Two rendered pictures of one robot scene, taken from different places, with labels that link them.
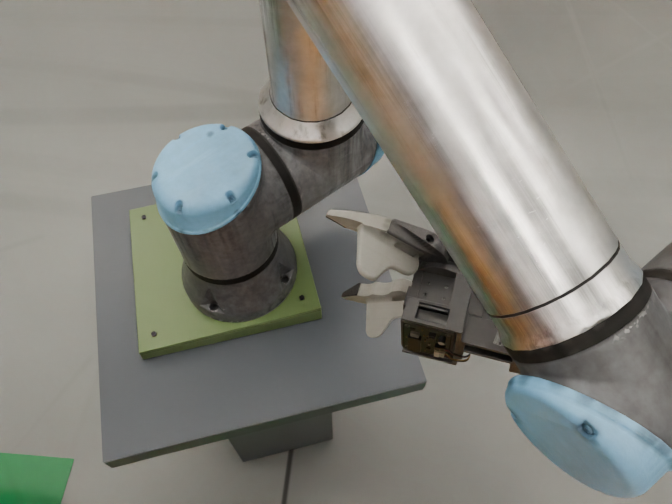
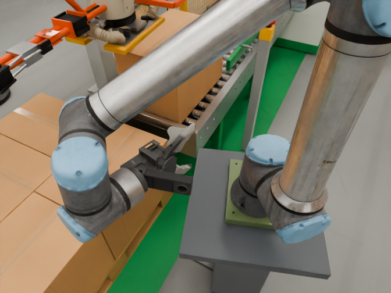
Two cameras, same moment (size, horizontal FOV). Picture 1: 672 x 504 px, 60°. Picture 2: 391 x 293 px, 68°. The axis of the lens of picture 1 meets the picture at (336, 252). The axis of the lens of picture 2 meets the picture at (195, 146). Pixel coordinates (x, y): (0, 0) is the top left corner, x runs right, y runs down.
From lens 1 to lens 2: 72 cm
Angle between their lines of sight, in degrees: 61
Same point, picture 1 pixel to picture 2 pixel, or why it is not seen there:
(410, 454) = not seen: outside the picture
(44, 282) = not seen: hidden behind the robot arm
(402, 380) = (184, 243)
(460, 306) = (146, 152)
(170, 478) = not seen: hidden behind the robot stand
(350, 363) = (199, 226)
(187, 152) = (279, 143)
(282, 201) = (255, 179)
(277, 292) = (235, 199)
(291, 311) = (228, 206)
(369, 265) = (171, 129)
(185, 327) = (235, 172)
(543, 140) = (129, 76)
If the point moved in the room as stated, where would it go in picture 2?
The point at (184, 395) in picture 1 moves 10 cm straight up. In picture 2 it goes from (211, 171) to (212, 154)
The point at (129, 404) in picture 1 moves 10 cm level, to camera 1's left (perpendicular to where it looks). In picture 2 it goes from (214, 156) to (221, 141)
